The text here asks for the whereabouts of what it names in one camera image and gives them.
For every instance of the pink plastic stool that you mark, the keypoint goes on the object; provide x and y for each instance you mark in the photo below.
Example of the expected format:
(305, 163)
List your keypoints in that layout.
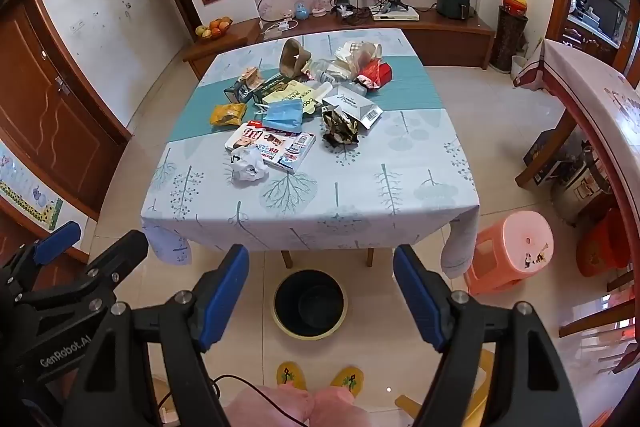
(515, 247)

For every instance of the yellow snack packet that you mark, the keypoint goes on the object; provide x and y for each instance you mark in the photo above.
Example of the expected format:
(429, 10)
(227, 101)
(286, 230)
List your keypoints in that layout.
(227, 114)

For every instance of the white paper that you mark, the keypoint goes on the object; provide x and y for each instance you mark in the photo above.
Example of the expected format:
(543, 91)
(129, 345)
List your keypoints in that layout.
(250, 167)

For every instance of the pink glass ornament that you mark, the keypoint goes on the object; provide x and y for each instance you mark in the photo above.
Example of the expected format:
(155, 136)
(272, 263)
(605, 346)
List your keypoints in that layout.
(320, 8)

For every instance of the wooden chair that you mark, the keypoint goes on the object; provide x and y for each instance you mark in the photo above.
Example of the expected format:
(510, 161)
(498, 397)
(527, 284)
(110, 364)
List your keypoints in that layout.
(600, 317)

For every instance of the steel cooker pot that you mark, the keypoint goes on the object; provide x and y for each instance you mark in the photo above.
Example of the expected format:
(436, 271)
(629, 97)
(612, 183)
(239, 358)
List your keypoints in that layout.
(577, 187)

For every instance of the wooden table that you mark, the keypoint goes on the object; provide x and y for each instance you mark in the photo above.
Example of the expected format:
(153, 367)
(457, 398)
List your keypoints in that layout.
(286, 258)

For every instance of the pink pajama pants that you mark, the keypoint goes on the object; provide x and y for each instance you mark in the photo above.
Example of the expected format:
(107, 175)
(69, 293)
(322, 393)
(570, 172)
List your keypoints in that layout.
(340, 409)

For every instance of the blue round toy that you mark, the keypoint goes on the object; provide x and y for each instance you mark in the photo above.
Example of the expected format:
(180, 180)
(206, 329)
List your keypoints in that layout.
(301, 11)

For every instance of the blue face mask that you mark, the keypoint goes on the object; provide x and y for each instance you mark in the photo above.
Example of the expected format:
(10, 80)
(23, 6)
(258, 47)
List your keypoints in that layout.
(282, 117)

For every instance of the dining table with pink cloth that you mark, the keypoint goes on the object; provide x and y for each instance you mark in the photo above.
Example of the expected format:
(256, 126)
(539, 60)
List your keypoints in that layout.
(600, 107)

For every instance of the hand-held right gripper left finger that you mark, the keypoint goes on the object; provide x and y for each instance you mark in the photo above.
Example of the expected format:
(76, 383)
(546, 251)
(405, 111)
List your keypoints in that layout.
(225, 292)

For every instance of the brown panel door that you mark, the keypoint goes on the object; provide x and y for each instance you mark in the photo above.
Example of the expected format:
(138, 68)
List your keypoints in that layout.
(50, 107)

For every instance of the red wrapper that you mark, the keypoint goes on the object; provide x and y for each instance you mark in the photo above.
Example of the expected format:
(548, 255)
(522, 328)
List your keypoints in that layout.
(375, 74)

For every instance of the yellow slipper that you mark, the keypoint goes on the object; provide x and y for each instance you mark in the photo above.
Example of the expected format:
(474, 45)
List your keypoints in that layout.
(346, 378)
(291, 376)

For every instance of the fruit bowl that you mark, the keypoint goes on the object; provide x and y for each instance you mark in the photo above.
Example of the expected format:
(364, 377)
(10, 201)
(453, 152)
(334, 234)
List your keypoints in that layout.
(214, 29)

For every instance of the dark green box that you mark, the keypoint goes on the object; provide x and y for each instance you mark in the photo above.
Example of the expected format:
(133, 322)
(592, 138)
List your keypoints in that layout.
(270, 87)

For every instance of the cartoon wall sticker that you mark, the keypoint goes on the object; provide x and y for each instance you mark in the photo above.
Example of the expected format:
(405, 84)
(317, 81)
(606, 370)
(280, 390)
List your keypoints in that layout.
(30, 197)

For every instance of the red printed flat box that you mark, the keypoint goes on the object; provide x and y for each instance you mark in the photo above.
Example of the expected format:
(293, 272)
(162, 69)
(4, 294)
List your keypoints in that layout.
(287, 149)

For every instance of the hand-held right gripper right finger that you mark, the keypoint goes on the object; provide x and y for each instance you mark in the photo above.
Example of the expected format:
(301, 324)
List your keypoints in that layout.
(420, 297)

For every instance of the white pot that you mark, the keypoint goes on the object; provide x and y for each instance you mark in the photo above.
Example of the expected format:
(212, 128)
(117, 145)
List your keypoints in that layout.
(520, 64)

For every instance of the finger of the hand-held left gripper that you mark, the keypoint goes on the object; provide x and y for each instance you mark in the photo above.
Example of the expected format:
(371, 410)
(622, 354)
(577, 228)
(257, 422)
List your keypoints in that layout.
(120, 259)
(57, 242)

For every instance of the white checked plastic bag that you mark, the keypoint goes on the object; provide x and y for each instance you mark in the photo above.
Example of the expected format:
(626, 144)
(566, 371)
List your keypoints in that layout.
(350, 57)

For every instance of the red yellow tin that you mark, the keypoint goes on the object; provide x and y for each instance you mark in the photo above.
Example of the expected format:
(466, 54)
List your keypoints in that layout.
(515, 4)

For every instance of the black bin with yellow rim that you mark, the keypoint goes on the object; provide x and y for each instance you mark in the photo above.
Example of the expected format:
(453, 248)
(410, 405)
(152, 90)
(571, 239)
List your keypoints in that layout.
(310, 302)

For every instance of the clear plastic bottle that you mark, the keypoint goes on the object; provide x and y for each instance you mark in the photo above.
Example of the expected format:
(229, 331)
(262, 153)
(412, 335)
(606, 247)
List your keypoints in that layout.
(320, 69)

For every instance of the dark wicker stand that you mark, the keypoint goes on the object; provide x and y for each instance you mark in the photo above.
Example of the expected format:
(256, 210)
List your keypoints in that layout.
(510, 39)

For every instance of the dark cardboard box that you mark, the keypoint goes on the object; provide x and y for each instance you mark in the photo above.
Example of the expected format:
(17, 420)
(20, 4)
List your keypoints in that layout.
(545, 154)

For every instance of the pale yellow plastic bag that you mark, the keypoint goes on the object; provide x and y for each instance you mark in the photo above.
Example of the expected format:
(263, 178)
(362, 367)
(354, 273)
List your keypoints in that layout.
(295, 94)

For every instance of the brown paper bag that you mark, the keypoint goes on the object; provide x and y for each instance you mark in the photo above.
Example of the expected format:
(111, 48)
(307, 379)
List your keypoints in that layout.
(290, 59)

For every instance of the long wooden television cabinet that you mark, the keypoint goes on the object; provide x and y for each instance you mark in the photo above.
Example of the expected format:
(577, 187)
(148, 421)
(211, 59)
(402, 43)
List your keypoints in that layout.
(440, 37)

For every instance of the white cardboard box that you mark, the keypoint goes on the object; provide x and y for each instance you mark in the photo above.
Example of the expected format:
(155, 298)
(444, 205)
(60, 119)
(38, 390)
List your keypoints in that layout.
(355, 104)

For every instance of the black gold wrapper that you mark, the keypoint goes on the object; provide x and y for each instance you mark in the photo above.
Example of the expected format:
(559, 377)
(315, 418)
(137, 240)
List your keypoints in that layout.
(340, 127)

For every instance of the small brown carton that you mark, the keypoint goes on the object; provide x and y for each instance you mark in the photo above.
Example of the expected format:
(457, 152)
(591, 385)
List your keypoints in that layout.
(250, 76)

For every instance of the small wooden side cabinet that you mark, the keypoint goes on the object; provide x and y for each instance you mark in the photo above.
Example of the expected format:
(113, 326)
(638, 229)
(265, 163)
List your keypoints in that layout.
(215, 52)

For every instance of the red plastic bucket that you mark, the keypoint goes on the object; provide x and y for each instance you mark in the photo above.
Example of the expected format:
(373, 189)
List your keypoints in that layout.
(602, 247)

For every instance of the white set-top box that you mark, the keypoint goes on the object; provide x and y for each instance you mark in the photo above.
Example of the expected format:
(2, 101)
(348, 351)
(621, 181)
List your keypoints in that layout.
(397, 14)

